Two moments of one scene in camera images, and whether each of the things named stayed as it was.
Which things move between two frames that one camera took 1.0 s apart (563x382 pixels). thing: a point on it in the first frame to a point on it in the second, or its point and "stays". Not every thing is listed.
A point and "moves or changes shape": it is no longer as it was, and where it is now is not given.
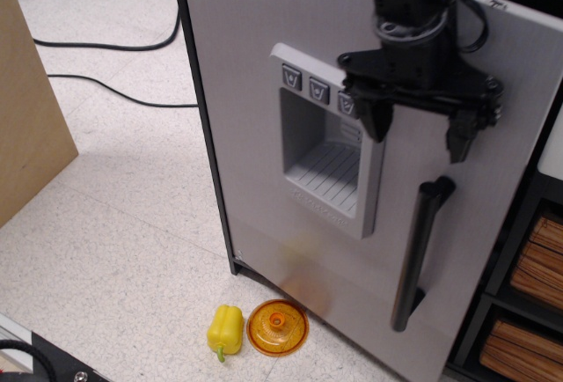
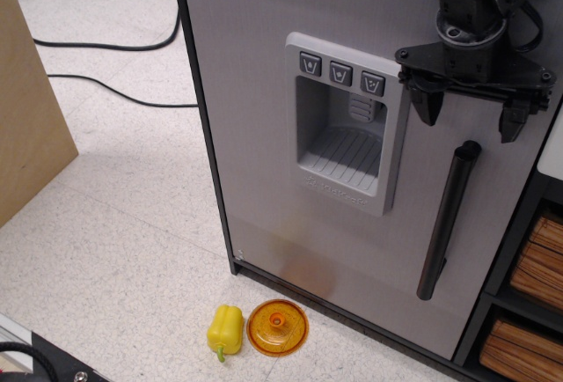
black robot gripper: x=421 y=72 to x=476 y=59
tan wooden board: x=35 y=144 stays
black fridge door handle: x=409 y=292 to x=465 y=157
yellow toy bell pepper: x=225 y=330 stays
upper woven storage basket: x=538 y=275 stays
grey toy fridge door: x=318 y=209 moves or changes shape
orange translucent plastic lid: x=278 y=327 stays
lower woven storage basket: x=523 y=352 stays
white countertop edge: x=551 y=163 stays
